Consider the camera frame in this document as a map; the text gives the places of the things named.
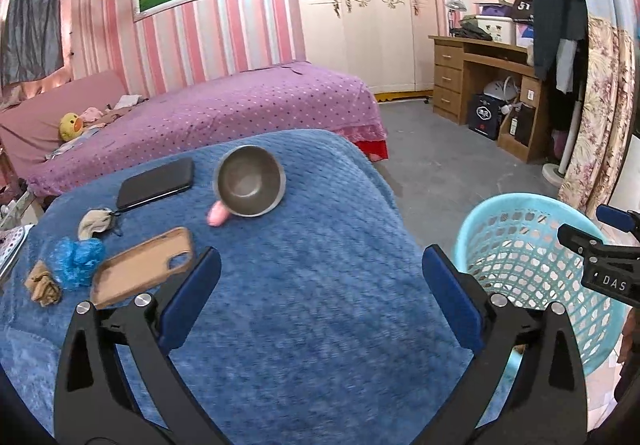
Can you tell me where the brown paper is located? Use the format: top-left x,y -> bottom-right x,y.
24,261 -> 62,307

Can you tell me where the blue plastic bag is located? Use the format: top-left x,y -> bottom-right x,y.
46,237 -> 106,290

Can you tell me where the beige cloth pouch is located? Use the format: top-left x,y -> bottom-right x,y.
77,209 -> 116,240

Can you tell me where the light blue trash basket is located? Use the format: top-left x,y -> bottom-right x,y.
451,193 -> 627,375

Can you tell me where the floral beige curtain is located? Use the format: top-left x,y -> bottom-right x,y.
559,16 -> 636,218

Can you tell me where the tan phone case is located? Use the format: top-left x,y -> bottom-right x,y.
90,227 -> 194,309

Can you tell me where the black box under desk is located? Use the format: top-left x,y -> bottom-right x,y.
466,94 -> 504,141

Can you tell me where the dotted cloth covered stand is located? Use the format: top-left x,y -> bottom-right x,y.
0,224 -> 34,283

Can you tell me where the wooden desk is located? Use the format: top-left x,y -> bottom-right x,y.
431,36 -> 550,164

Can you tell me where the blue quilted blanket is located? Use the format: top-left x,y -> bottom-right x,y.
0,126 -> 507,445

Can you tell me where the black phone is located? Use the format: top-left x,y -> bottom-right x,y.
116,158 -> 194,212

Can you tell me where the white storage box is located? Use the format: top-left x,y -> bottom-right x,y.
475,15 -> 516,46

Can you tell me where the pink steel mug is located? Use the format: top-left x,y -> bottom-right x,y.
207,145 -> 286,227

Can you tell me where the desk lamp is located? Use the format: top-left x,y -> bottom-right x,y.
445,0 -> 468,37

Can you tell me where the yellow duck plush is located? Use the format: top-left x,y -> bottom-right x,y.
58,113 -> 85,143

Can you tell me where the pink sofa headboard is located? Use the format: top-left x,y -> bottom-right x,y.
1,70 -> 127,179

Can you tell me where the purple dotted bed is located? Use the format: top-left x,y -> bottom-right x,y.
26,62 -> 388,197

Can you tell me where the white wardrobe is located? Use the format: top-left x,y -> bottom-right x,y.
299,0 -> 440,94

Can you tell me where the grey window curtain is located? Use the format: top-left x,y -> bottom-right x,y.
1,0 -> 64,87

